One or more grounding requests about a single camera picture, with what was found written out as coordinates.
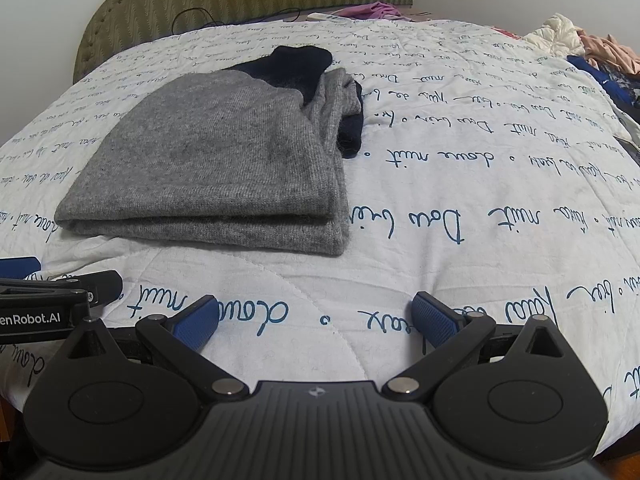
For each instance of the white puffy jacket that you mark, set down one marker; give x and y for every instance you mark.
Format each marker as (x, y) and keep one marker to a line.
(555, 35)

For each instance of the flat black object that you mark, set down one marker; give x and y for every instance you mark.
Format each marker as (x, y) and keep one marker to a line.
(630, 147)

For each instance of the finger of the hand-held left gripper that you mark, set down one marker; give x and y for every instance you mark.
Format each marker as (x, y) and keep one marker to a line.
(100, 282)
(20, 266)

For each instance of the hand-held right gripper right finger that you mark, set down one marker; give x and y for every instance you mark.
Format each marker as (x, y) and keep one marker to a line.
(435, 320)

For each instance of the pink garment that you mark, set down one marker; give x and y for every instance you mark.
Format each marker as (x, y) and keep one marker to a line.
(615, 52)

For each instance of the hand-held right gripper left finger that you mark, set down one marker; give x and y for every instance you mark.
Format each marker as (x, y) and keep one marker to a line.
(195, 322)

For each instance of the white power strip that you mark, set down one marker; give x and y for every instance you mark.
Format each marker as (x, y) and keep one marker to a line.
(325, 16)

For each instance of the purple garment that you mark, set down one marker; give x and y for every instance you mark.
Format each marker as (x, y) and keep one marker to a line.
(375, 10)

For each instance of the dark patterned garment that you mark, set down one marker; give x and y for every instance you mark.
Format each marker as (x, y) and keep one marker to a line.
(625, 90)

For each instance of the grey sweater with navy sleeves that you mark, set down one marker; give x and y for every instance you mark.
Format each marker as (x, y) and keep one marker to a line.
(210, 160)

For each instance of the red floral cloth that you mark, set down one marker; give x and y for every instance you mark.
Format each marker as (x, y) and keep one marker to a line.
(507, 32)

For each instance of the white quilt with blue script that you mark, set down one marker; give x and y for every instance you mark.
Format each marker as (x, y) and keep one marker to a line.
(475, 160)

